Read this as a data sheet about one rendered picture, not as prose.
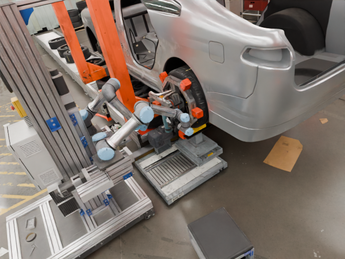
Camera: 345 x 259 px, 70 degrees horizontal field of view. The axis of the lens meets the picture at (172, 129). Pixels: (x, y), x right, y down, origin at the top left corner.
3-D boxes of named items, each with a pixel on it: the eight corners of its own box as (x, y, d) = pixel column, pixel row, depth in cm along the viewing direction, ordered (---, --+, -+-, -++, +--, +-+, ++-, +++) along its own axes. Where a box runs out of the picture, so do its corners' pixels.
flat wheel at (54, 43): (74, 43, 817) (71, 36, 804) (55, 50, 783) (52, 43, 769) (65, 42, 859) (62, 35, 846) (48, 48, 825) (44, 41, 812)
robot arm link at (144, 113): (102, 154, 199) (151, 108, 198) (106, 165, 187) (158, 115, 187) (91, 146, 191) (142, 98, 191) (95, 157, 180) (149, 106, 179)
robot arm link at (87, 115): (77, 128, 236) (71, 116, 229) (84, 119, 247) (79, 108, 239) (88, 128, 233) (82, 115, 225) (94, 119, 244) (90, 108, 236)
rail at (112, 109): (146, 142, 326) (141, 129, 313) (139, 145, 322) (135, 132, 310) (90, 88, 506) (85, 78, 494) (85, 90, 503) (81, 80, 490)
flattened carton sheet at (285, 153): (305, 144, 299) (305, 141, 297) (290, 172, 267) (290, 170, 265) (279, 137, 317) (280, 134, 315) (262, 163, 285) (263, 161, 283)
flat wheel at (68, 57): (75, 55, 700) (72, 47, 687) (95, 53, 680) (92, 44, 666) (61, 63, 650) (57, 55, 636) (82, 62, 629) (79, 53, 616)
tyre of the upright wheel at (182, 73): (229, 100, 232) (191, 49, 248) (210, 110, 223) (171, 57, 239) (206, 128, 291) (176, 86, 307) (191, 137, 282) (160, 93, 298)
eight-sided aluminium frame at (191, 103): (199, 132, 256) (193, 85, 225) (194, 135, 253) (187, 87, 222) (171, 113, 295) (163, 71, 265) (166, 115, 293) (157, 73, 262)
